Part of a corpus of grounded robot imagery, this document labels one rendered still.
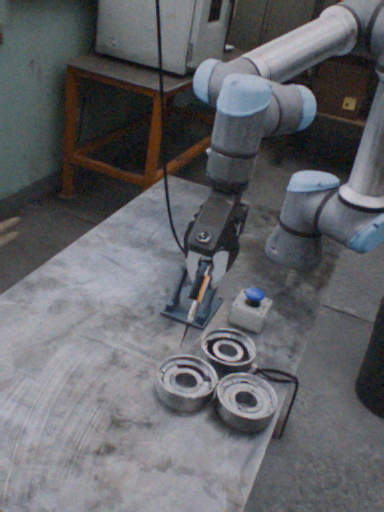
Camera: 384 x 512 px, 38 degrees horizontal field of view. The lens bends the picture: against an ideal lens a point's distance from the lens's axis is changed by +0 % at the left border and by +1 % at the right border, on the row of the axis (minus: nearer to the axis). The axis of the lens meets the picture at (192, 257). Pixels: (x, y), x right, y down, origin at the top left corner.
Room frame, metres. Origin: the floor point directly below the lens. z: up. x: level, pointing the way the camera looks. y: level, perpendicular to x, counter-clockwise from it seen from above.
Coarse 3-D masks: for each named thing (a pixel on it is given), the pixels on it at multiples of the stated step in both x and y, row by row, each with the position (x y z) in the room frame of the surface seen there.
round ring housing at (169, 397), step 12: (168, 360) 0.76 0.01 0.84; (180, 360) 0.78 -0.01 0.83; (192, 360) 0.78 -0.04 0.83; (180, 372) 0.75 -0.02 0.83; (192, 372) 0.75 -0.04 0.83; (204, 372) 0.76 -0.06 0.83; (156, 384) 0.71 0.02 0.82; (192, 384) 0.75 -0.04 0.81; (216, 384) 0.72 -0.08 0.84; (168, 396) 0.68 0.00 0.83; (180, 396) 0.68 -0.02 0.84; (192, 396) 0.68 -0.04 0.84; (204, 396) 0.69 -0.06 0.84; (180, 408) 0.68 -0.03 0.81; (192, 408) 0.69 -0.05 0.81
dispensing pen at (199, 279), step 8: (208, 264) 0.84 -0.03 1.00; (208, 272) 0.84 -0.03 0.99; (200, 280) 0.81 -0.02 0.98; (192, 288) 0.81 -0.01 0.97; (200, 288) 0.81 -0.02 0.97; (192, 296) 0.80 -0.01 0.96; (192, 304) 0.80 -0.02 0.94; (192, 312) 0.79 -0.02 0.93; (192, 320) 0.79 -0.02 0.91; (184, 336) 0.77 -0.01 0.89
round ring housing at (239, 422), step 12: (228, 384) 0.74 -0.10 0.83; (252, 384) 0.75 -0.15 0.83; (264, 384) 0.75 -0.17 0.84; (216, 396) 0.70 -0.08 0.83; (240, 396) 0.73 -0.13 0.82; (252, 396) 0.73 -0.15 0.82; (276, 396) 0.72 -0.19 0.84; (228, 408) 0.67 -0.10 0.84; (240, 408) 0.69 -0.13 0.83; (252, 408) 0.69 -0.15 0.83; (228, 420) 0.67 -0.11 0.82; (240, 420) 0.66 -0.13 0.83; (252, 420) 0.66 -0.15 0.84; (264, 420) 0.67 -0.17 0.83
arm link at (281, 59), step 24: (360, 0) 1.24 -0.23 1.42; (312, 24) 1.17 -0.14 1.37; (336, 24) 1.18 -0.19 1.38; (360, 24) 1.21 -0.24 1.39; (264, 48) 1.07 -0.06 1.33; (288, 48) 1.08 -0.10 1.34; (312, 48) 1.12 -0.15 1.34; (336, 48) 1.18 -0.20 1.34; (360, 48) 1.23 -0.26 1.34; (216, 72) 0.99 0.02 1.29; (240, 72) 0.98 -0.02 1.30; (264, 72) 1.02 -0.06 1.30; (288, 72) 1.07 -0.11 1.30; (216, 96) 0.97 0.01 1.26
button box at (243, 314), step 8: (240, 296) 1.00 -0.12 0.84; (232, 304) 0.96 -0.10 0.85; (240, 304) 0.97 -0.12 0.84; (248, 304) 0.97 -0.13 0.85; (256, 304) 0.97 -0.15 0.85; (264, 304) 0.98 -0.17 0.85; (232, 312) 0.96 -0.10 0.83; (240, 312) 0.95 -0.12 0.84; (248, 312) 0.95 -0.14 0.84; (256, 312) 0.95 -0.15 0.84; (264, 312) 0.95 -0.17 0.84; (232, 320) 0.96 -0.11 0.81; (240, 320) 0.95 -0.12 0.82; (248, 320) 0.95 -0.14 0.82; (256, 320) 0.94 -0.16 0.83; (264, 320) 0.95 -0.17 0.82; (248, 328) 0.94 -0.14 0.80; (256, 328) 0.94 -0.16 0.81
